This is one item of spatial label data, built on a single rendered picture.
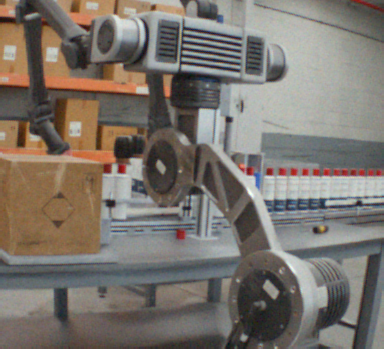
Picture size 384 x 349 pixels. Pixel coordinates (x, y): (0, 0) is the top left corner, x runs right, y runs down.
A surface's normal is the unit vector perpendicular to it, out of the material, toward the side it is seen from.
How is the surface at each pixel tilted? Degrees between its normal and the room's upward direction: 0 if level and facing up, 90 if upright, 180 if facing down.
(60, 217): 90
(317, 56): 90
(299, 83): 90
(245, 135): 90
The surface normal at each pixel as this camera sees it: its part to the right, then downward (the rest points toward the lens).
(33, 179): 0.59, 0.08
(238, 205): -0.80, -0.03
